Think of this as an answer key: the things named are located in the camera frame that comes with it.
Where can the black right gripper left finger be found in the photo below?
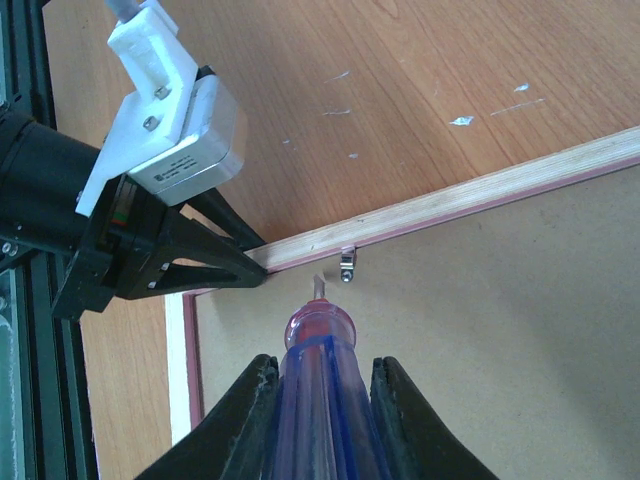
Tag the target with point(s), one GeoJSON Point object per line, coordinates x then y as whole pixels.
{"type": "Point", "coordinates": [231, 441]}

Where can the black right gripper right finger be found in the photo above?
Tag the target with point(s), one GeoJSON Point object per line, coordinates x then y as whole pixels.
{"type": "Point", "coordinates": [416, 442]}

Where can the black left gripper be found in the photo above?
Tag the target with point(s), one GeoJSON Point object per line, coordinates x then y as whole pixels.
{"type": "Point", "coordinates": [135, 247]}

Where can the red blue screwdriver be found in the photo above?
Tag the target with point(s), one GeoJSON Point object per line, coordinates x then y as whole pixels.
{"type": "Point", "coordinates": [323, 426]}

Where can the pink wooden photo frame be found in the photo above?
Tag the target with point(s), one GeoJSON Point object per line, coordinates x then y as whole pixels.
{"type": "Point", "coordinates": [512, 298]}

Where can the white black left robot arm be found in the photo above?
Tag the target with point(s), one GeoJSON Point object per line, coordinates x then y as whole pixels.
{"type": "Point", "coordinates": [41, 173]}

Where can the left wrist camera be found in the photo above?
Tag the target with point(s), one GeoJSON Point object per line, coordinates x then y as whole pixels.
{"type": "Point", "coordinates": [211, 148]}

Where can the metal frame retaining clip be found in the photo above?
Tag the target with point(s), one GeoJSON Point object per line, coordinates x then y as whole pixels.
{"type": "Point", "coordinates": [347, 264]}

